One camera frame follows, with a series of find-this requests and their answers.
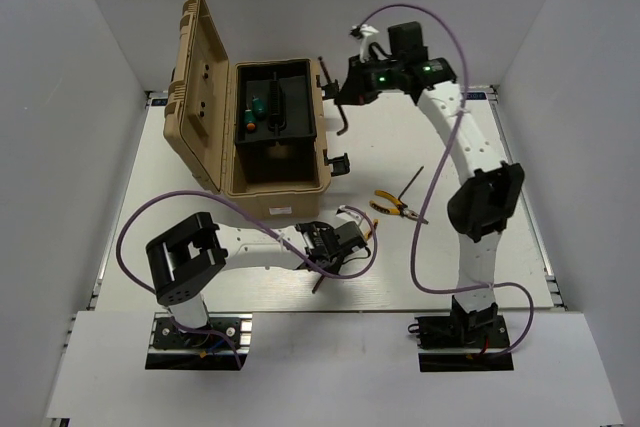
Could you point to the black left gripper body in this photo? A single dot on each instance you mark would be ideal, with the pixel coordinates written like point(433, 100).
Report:
point(335, 264)

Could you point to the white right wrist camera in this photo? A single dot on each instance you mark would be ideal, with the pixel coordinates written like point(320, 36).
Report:
point(365, 35)

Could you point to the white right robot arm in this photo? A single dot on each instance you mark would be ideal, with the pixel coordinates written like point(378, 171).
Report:
point(480, 209)

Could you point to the blue label sticker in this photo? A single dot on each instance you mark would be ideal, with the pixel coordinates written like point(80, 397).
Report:
point(476, 95)

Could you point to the long dark hex key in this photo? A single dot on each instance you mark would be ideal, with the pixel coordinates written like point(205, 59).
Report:
point(330, 273)

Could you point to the straight dark hex key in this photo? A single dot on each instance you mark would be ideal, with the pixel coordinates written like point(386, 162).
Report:
point(410, 182)

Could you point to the black toolbox carry handle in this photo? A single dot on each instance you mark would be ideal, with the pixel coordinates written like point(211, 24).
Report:
point(277, 120)

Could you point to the yellow needle-nose pliers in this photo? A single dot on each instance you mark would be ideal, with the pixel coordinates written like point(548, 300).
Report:
point(369, 233)

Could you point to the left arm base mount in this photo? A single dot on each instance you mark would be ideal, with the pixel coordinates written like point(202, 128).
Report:
point(170, 348)

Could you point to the black toolbox rear latch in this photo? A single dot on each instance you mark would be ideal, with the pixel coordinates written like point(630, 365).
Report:
point(329, 90)

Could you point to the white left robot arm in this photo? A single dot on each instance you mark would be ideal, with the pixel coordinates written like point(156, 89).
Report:
point(185, 258)

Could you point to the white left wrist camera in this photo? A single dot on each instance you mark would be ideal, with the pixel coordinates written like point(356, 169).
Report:
point(348, 214)

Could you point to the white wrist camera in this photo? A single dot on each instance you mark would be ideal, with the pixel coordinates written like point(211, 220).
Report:
point(365, 35)
point(348, 214)

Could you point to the tan plastic toolbox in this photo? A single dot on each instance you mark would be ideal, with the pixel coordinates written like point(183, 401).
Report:
point(199, 125)

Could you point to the green stubby screwdriver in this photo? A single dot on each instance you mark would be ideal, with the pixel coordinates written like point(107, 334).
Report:
point(259, 107)

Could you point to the black toolbox latch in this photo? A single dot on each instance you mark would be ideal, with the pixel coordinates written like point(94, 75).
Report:
point(339, 165)
point(329, 90)

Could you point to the green screwdriver orange cap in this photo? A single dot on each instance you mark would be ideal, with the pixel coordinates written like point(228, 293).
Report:
point(249, 120)

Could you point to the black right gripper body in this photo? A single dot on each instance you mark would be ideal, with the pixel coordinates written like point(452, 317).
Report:
point(372, 77)

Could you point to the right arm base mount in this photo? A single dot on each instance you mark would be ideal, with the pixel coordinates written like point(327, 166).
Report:
point(444, 348)

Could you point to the black toolbox inner tray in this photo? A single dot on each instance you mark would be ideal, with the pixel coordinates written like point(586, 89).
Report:
point(296, 80)

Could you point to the bent brown hex key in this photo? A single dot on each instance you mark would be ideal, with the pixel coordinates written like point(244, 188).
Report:
point(327, 77)

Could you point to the black toolbox front latch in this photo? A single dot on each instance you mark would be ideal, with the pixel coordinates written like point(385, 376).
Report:
point(339, 165)

